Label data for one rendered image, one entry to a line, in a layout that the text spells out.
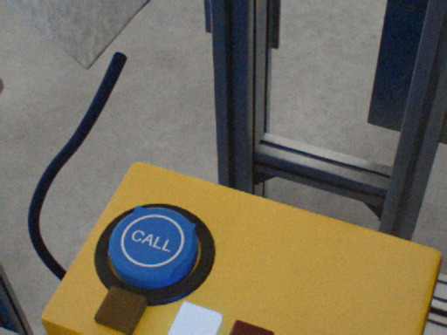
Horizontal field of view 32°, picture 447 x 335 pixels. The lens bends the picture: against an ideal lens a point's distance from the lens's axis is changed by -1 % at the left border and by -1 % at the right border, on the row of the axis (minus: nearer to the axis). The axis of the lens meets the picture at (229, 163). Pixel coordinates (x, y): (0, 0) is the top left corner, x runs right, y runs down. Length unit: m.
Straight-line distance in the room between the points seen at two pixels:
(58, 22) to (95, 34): 0.03
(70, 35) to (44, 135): 1.26
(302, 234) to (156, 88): 1.62
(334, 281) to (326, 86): 1.63
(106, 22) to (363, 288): 0.39
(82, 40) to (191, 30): 1.47
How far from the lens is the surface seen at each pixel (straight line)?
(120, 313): 0.34
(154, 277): 0.34
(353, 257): 0.36
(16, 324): 1.06
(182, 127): 1.87
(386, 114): 1.02
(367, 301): 0.35
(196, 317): 0.33
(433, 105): 0.86
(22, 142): 1.91
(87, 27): 0.66
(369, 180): 1.03
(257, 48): 0.93
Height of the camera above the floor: 1.37
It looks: 50 degrees down
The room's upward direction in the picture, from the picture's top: 2 degrees counter-clockwise
